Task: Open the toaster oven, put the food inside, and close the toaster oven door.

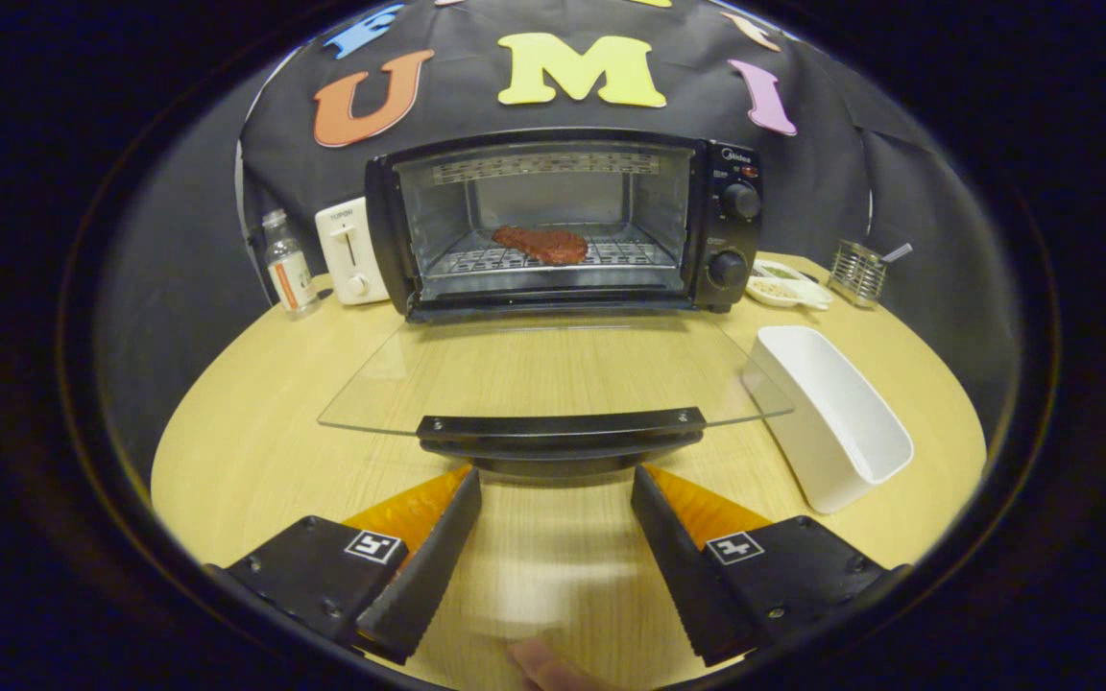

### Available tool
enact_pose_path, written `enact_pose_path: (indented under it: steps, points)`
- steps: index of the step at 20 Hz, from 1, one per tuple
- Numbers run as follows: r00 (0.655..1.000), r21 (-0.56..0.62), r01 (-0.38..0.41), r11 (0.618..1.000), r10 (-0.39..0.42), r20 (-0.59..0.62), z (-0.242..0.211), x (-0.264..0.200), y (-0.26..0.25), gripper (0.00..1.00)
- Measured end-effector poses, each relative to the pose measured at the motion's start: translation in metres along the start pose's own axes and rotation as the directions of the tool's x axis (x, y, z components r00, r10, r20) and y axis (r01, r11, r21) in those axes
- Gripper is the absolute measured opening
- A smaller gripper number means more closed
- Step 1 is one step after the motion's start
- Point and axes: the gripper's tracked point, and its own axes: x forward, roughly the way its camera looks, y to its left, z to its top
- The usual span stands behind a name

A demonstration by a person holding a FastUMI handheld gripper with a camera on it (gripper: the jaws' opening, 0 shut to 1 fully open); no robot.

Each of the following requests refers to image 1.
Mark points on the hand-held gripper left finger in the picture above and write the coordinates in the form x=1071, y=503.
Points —
x=433, y=566

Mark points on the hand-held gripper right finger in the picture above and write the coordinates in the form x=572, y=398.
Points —
x=683, y=566

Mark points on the black toaster oven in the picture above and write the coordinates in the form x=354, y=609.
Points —
x=731, y=230

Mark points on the brown steak piece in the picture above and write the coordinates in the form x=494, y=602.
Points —
x=543, y=245

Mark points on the white pop-up toaster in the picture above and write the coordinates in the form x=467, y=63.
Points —
x=347, y=250

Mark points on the white rectangular tray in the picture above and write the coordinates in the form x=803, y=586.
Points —
x=822, y=413

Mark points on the white divided bean plate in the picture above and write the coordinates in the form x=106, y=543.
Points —
x=783, y=288

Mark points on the small clear bottle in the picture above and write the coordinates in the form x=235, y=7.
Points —
x=289, y=269

